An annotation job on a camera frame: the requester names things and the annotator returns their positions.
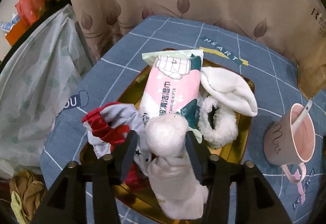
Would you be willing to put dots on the white green patterned plastic bag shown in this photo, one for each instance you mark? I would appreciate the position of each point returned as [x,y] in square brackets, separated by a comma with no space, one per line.
[36,84]

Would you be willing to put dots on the gold and red toffee tin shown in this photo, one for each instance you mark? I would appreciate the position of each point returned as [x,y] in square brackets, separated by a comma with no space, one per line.
[144,201]

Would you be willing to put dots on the plastic water bottle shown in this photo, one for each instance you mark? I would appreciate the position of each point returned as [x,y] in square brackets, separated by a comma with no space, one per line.
[7,26]

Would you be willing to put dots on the brown kraft snack bag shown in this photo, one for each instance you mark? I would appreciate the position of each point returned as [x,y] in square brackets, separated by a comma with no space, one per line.
[311,72]

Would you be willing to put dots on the orange red plastic bag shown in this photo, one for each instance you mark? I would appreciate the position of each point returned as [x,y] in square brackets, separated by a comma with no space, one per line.
[33,0]

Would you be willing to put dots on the orange box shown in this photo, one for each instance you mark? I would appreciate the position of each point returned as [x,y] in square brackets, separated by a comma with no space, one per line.
[16,32]

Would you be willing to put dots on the pink wet wipes pack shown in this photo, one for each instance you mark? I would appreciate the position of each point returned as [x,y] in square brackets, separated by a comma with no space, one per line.
[173,85]

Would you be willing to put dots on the blue checked tablecloth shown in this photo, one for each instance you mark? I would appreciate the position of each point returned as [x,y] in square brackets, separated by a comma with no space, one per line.
[276,90]

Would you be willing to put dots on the white ceramic spoon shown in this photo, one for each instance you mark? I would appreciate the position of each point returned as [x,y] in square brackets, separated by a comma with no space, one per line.
[298,121]

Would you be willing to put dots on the brown crumpled cloth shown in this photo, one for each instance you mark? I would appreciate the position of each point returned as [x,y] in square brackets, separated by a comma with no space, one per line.
[27,192]

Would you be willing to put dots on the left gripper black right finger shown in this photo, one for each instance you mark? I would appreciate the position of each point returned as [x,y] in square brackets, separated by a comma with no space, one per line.
[256,199]

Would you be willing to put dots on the pink ceramic mug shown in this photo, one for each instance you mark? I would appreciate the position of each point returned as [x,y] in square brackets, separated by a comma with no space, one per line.
[290,151]

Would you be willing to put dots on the white sock with gold print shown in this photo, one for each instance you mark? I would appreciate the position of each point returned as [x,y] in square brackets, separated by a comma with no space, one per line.
[230,89]

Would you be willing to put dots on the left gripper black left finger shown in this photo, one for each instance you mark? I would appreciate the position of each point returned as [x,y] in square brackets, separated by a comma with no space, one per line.
[65,201]

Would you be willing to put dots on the red and white fabric scrunchie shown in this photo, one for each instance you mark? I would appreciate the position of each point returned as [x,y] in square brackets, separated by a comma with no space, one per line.
[108,127]

